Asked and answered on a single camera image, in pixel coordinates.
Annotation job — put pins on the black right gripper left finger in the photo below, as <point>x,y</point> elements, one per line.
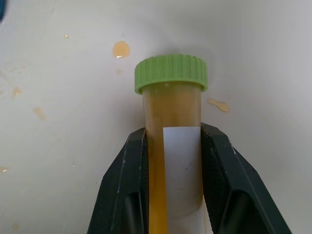
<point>117,192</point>

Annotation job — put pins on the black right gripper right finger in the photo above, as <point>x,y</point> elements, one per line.
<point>234,185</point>

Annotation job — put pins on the yellow test tube green cap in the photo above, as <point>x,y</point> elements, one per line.
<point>175,109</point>

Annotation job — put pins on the blue test tube rack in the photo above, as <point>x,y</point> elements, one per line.
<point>3,9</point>

